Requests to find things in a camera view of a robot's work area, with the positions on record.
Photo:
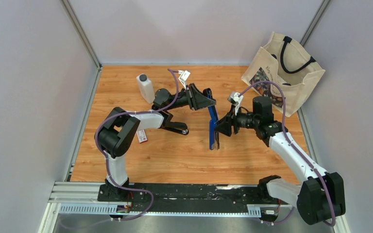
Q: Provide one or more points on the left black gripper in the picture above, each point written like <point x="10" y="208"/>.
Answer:
<point x="194" y="97"/>

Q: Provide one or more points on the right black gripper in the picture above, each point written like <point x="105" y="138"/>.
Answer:
<point x="226" y="122"/>

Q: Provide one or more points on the red white staple box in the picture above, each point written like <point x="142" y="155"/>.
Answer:
<point x="142" y="137"/>

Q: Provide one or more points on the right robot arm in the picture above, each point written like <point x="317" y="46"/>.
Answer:
<point x="320" y="195"/>

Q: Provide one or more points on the beige canvas tote bag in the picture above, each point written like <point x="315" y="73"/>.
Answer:
<point x="285" y="72"/>

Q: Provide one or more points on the white plastic bottle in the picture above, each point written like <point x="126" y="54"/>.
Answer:
<point x="146" y="88"/>

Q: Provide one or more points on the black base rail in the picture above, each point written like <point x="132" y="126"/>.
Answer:
<point x="185" y="198"/>

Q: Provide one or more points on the blue stapler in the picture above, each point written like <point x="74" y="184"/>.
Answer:
<point x="214" y="143"/>

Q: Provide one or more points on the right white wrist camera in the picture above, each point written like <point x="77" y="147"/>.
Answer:
<point x="235" y="99"/>

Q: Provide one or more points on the black stapler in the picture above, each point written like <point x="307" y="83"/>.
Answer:
<point x="176" y="127"/>

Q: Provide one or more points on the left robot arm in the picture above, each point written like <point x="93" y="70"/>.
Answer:
<point x="117" y="132"/>

